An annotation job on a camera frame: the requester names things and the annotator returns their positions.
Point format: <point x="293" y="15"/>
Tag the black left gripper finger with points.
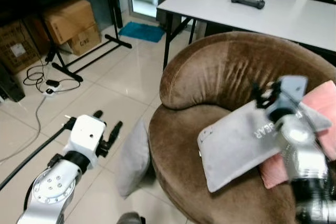
<point x="97" y="114"/>
<point x="116" y="130"/>

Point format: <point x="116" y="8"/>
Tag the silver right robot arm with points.
<point x="304" y="161"/>

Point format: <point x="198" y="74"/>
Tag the plain grey pillow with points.
<point x="134" y="161"/>

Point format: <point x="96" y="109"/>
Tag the round brown velvet sofa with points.
<point x="220" y="72"/>

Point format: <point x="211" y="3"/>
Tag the pink pillow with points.
<point x="321" y="103"/>

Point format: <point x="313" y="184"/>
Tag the grey pillow with print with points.
<point x="236" y="145"/>

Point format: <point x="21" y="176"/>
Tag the black floor appliance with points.
<point x="10" y="85"/>

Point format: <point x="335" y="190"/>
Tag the blue floor mat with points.
<point x="140" y="32"/>

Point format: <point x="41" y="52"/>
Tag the white power strip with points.
<point x="53" y="86"/>

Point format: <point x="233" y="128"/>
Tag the black metal rack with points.
<point x="68" y="70"/>

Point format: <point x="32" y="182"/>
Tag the small lettered cardboard box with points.
<point x="86" y="41"/>

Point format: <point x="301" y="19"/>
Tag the white folding table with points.
<point x="262" y="19"/>

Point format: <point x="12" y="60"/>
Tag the grey robot leg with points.
<point x="131" y="219"/>

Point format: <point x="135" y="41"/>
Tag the black handheld controller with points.
<point x="248" y="1"/>

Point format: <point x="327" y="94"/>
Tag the large plain cardboard box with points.
<point x="68" y="19"/>

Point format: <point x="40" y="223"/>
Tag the dark labelled cardboard box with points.
<point x="18" y="45"/>

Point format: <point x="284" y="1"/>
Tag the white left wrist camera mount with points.
<point x="86" y="134"/>

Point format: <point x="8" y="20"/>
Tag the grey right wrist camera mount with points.
<point x="290" y="90"/>

